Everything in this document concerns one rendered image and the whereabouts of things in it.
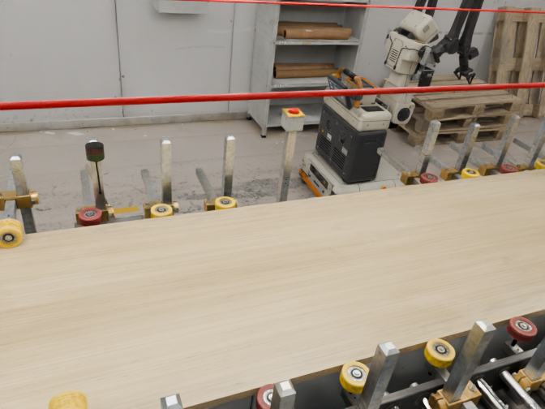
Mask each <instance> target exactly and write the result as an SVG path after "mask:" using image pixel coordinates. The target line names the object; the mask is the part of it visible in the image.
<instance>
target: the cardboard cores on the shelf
mask: <svg viewBox="0 0 545 409"><path fill-rule="evenodd" d="M351 34H352V29H351V28H343V26H342V25H338V24H337V23H317V22H290V21H278V26H277V36H283V37H284V38H285V39H321V40H348V39H349V37H350V36H351ZM338 70H339V69H338V68H334V64H333V63H274V64H273V77H274V79H280V78H303V77H327V75H328V74H336V73H337V71H338Z"/></svg>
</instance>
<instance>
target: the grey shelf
mask: <svg viewBox="0 0 545 409"><path fill-rule="evenodd" d="M257 1H268V2H310V3H332V4H354V5H371V0H257ZM340 9H341V10H340ZM369 10H370V7H354V6H308V5H286V4H263V3H257V5H256V15H255V34H254V44H253V54H252V64H251V82H250V93H272V92H295V91H317V90H325V89H326V88H327V87H329V84H328V78H327V77H303V78H280V79H274V77H273V64H274V63H333V64H334V68H338V69H340V68H342V67H345V68H347V69H348V70H350V71H352V72H353V73H354V74H355V75H356V73H357V69H358V62H359V58H360V54H361V49H362V45H363V38H364V34H365V30H366V26H367V18H368V14H369ZM339 14H340V15H339ZM338 18H339V20H338ZM342 20H343V21H344V22H343V21H342ZM278 21H290V22H317V23H338V25H342V26H343V28H351V29H352V34H351V36H350V37H349V39H348V40H321V39H285V38H284V37H283V36H277V26H278ZM275 30H276V31H275ZM333 46H334V48H333ZM337 47H338V48H337ZM332 56H333V57H332ZM331 60H332V62H331ZM271 68H272V69H271ZM324 103H325V102H324V97H304V98H284V99H265V100H249V102H248V113H247V120H251V116H252V118H253V119H254V120H255V121H256V122H257V123H258V124H259V125H260V127H261V128H262V131H261V135H260V136H261V137H262V138H266V131H267V127H277V126H281V116H282V111H283V110H284V109H290V108H296V109H299V110H300V111H301V112H302V113H303V114H305V116H304V117H305V118H304V123H303V125H307V124H319V123H320V116H321V111H322V106H323V104H324Z"/></svg>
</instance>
